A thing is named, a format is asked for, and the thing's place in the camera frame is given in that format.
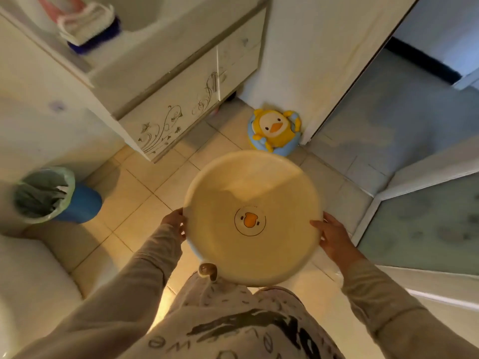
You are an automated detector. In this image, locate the yellow duck child potty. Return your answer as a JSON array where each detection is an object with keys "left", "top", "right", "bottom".
[{"left": 247, "top": 108, "right": 303, "bottom": 157}]

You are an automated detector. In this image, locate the cream round plastic basin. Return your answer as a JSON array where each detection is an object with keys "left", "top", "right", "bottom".
[{"left": 183, "top": 150, "right": 324, "bottom": 288}]

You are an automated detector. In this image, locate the blue scrub brush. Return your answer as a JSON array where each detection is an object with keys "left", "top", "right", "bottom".
[{"left": 68, "top": 16, "right": 122, "bottom": 55}]

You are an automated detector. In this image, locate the blue waste bin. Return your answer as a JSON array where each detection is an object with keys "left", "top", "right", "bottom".
[{"left": 54, "top": 182, "right": 103, "bottom": 224}]

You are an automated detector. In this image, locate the person's left forearm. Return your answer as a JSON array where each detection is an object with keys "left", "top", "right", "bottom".
[{"left": 13, "top": 223, "right": 183, "bottom": 359}]

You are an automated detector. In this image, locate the person's printed grey clothing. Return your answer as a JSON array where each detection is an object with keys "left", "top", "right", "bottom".
[{"left": 119, "top": 263, "right": 347, "bottom": 359}]

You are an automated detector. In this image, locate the frosted glass shower door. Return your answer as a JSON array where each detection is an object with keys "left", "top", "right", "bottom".
[{"left": 351, "top": 138, "right": 479, "bottom": 276}]

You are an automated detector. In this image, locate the person's right hand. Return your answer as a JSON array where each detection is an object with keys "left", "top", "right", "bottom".
[{"left": 309, "top": 212, "right": 364, "bottom": 273}]

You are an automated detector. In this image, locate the white floral vanity cabinet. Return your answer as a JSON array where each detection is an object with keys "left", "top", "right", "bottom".
[{"left": 117, "top": 6, "right": 268, "bottom": 163}]

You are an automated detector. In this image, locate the white folded cloth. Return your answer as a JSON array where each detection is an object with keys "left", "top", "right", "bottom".
[{"left": 57, "top": 2, "right": 116, "bottom": 47}]

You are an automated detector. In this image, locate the white door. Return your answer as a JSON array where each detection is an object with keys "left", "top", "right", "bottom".
[{"left": 238, "top": 0, "right": 421, "bottom": 145}]

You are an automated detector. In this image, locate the green bin liner bag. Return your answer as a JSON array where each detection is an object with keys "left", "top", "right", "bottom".
[{"left": 13, "top": 167, "right": 76, "bottom": 225}]

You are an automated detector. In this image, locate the person's right forearm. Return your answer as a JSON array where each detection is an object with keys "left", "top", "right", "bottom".
[{"left": 341, "top": 257, "right": 479, "bottom": 359}]

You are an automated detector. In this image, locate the pink towel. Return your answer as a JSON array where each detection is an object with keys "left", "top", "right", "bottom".
[{"left": 35, "top": 0, "right": 87, "bottom": 23}]

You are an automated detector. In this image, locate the person's left hand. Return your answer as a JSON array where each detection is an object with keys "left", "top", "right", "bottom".
[{"left": 161, "top": 208, "right": 187, "bottom": 243}]

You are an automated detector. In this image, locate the white washbasin counter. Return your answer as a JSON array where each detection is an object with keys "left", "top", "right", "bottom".
[{"left": 0, "top": 0, "right": 271, "bottom": 122}]

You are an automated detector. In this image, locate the white toilet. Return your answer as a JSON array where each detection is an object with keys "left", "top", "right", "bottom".
[{"left": 0, "top": 234, "right": 84, "bottom": 359}]

